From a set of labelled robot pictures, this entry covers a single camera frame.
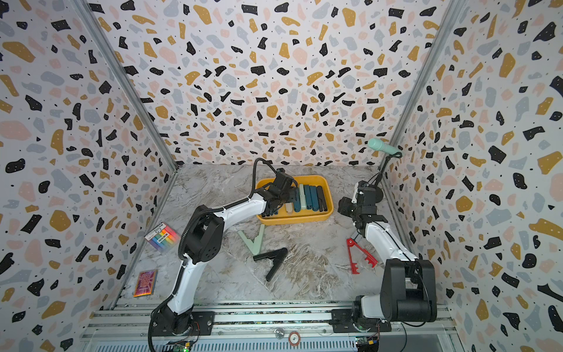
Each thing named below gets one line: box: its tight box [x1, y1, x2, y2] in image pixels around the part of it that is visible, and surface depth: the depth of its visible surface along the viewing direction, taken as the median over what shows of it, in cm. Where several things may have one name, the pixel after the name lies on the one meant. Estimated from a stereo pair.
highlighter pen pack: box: [144, 222, 181, 254], surface depth 94 cm
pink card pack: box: [133, 269, 158, 298], surface depth 82 cm
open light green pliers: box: [237, 223, 265, 256], surface depth 93 cm
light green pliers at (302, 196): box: [299, 184, 307, 210], surface depth 106 cm
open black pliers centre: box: [252, 247, 289, 282], surface depth 89 cm
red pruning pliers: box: [346, 237, 379, 275], surface depth 91 cm
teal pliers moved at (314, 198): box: [309, 185, 319, 212], surface depth 108 cm
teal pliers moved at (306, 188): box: [303, 184, 313, 210], surface depth 108 cm
